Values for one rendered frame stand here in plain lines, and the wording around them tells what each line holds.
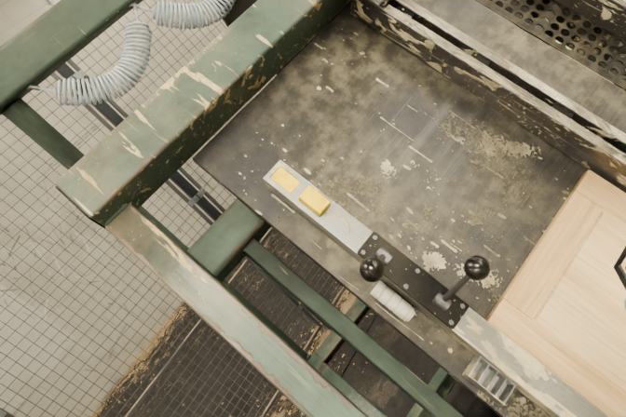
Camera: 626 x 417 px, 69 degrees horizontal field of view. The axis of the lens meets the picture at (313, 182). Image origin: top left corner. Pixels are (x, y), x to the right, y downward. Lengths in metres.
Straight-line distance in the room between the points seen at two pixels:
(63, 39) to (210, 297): 0.75
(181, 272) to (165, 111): 0.29
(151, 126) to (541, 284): 0.75
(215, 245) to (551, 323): 0.62
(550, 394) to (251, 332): 0.48
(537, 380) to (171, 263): 0.62
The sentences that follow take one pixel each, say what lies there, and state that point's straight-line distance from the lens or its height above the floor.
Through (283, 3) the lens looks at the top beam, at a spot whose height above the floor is 1.87.
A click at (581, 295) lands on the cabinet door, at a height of 1.20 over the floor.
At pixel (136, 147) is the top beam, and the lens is 0.86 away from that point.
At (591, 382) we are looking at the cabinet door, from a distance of 0.93.
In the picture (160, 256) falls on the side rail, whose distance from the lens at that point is 0.83.
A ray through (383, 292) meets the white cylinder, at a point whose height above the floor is 1.43.
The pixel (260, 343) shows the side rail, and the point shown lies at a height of 1.52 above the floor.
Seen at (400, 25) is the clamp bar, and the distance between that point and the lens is 1.01.
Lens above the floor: 1.91
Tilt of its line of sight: 21 degrees down
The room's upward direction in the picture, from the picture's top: 42 degrees counter-clockwise
